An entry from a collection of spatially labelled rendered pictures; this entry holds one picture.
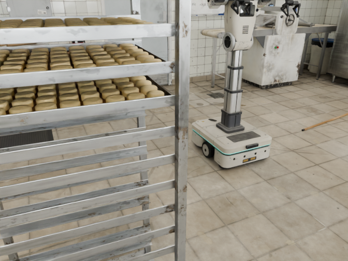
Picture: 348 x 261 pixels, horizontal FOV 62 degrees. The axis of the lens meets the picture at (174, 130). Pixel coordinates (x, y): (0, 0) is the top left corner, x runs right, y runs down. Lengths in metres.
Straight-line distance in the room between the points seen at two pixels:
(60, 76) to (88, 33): 0.12
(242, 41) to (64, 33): 1.98
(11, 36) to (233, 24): 1.98
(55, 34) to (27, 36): 0.05
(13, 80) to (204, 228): 1.60
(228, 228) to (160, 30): 1.57
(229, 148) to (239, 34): 0.93
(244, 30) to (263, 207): 1.39
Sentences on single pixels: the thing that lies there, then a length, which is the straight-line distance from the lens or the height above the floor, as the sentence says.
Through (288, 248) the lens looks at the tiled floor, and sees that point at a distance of 2.03.
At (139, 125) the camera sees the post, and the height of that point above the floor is 0.90.
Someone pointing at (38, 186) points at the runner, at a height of 0.96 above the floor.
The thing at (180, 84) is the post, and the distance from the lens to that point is 0.74.
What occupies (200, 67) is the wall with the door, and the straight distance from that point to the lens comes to 5.35.
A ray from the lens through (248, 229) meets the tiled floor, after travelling 2.08.
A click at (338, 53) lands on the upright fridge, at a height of 0.53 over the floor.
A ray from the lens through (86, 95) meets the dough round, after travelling 0.83.
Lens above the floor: 1.39
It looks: 25 degrees down
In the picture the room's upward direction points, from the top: straight up
